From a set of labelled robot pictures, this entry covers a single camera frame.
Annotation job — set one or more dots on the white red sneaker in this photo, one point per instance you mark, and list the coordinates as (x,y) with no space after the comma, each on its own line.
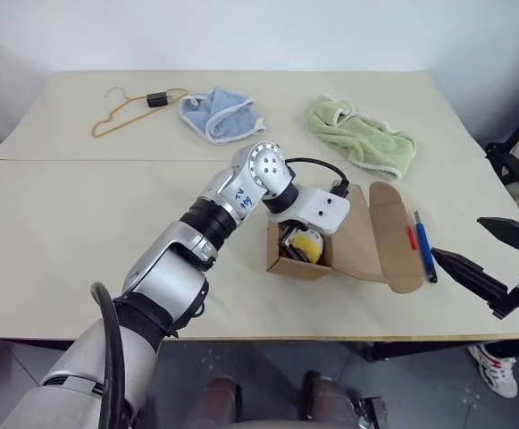
(496,368)

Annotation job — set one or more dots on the red adhesive tape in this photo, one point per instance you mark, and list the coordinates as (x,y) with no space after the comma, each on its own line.
(411,237)

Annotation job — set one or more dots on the yellow object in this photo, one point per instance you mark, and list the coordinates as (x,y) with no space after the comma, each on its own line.
(309,242)

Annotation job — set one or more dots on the small black clip box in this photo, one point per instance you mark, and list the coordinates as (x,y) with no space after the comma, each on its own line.
(156,99)

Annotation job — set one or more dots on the black block under table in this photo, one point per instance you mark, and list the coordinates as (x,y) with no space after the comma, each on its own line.
(373,413)

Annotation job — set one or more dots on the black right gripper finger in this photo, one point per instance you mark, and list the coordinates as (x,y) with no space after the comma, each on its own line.
(469,275)
(511,232)

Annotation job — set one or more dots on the dark rounded shape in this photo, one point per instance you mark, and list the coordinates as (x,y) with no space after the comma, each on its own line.
(330,402)
(216,402)

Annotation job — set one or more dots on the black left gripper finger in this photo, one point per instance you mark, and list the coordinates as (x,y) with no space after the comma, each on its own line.
(303,254)
(287,246)

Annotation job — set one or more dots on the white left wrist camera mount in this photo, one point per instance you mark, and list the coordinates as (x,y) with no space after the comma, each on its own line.
(317,207)

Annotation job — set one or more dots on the brown cardboard box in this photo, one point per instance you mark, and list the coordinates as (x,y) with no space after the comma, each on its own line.
(362,241)

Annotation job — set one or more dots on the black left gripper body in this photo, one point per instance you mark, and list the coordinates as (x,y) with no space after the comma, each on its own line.
(297,227)

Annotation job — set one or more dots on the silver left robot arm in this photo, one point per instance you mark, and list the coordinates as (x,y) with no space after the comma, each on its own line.
(169,263)

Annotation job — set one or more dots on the green fleece towel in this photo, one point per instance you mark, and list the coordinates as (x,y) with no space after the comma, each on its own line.
(366,138)

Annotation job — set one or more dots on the blue fleece towel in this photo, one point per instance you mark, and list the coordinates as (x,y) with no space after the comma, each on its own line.
(228,125)

